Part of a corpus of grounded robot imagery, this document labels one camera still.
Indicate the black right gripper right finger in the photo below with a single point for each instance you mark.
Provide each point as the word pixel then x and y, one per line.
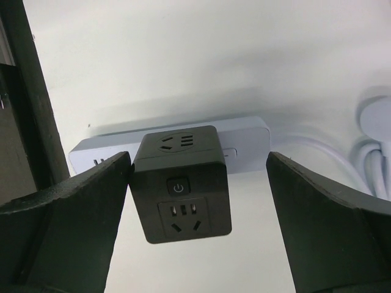
pixel 337 239

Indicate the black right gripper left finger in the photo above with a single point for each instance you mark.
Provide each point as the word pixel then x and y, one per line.
pixel 61 239

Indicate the light blue power strip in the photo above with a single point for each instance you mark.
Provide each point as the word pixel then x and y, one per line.
pixel 245 142

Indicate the black cube socket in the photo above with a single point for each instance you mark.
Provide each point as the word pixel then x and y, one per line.
pixel 180 185

